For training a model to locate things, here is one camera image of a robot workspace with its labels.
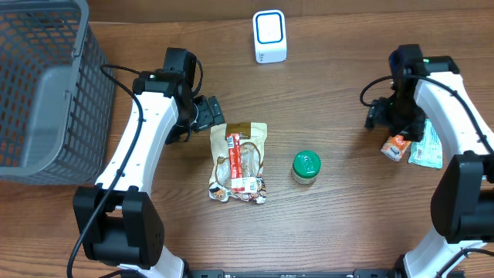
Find orange snack packet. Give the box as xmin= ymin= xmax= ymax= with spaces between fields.
xmin=381 ymin=135 xmax=411 ymax=161

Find white brown snack packet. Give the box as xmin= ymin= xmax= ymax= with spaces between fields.
xmin=208 ymin=122 xmax=267 ymax=205

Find teal tissue packet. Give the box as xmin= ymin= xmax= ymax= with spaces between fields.
xmin=408 ymin=119 xmax=443 ymax=169

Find red snack bar wrapper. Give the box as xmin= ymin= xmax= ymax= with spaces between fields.
xmin=226 ymin=134 xmax=257 ymax=194

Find green lid seasoning jar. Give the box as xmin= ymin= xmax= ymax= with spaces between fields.
xmin=291 ymin=150 xmax=321 ymax=185

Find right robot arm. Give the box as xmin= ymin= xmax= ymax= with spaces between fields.
xmin=364 ymin=44 xmax=493 ymax=278

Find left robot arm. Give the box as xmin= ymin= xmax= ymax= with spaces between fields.
xmin=66 ymin=48 xmax=225 ymax=278

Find white barcode scanner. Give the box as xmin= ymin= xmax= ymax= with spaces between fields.
xmin=252 ymin=9 xmax=287 ymax=64

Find grey plastic mesh basket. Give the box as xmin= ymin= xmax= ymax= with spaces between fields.
xmin=1 ymin=1 xmax=116 ymax=185

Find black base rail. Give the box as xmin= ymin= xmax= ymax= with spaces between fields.
xmin=184 ymin=268 xmax=466 ymax=278

